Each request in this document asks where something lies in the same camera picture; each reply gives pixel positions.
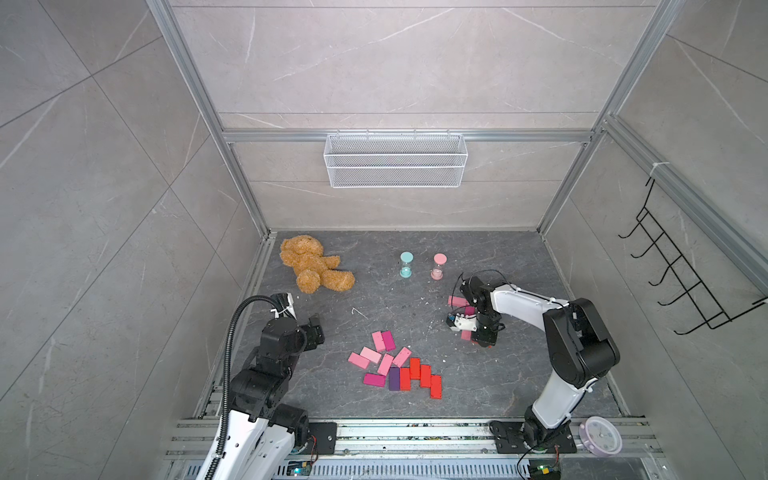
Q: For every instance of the red block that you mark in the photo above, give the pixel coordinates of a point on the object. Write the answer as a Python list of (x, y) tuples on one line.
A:
[(415, 368), (405, 379), (425, 376)]

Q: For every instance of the teal sand timer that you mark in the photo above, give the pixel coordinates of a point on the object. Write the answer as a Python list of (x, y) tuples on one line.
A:
[(406, 259)]

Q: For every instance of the black wire hook rack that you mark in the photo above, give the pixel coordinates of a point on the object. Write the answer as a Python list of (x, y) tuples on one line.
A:
[(680, 272)]

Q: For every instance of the pink block far left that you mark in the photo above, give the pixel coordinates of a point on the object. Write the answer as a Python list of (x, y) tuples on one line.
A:
[(358, 361)]

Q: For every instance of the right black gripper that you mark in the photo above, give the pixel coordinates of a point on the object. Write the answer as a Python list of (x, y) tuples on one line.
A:
[(484, 339)]

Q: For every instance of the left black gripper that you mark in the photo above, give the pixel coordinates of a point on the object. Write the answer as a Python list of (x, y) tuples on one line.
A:
[(311, 333)]

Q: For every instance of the pink block centre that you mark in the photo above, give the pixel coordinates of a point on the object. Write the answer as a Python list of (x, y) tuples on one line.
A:
[(385, 365)]

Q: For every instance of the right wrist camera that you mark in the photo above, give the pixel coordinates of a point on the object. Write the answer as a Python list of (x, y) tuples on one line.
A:
[(459, 321)]

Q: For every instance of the pink sand timer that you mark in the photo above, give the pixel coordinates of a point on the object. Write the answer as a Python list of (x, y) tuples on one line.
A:
[(437, 271)]

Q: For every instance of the pink block right tilted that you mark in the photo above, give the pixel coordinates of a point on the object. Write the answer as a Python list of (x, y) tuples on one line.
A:
[(401, 358)]

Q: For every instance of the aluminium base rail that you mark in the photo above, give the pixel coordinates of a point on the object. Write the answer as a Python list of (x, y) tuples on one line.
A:
[(465, 449)]

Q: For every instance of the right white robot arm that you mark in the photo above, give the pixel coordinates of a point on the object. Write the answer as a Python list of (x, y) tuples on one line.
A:
[(580, 347)]

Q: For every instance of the light pink block tilted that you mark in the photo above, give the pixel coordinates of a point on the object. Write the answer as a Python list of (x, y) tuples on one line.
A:
[(371, 355)]

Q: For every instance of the purple block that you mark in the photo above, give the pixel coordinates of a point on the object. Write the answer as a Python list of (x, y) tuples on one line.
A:
[(394, 379)]

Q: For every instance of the brown teddy bear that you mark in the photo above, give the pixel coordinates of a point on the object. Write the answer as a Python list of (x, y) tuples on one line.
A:
[(305, 255)]

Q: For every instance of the white wire mesh basket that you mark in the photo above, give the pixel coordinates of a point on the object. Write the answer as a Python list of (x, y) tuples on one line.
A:
[(402, 160)]

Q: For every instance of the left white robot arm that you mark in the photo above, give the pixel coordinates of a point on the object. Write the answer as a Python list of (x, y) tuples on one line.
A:
[(257, 431)]

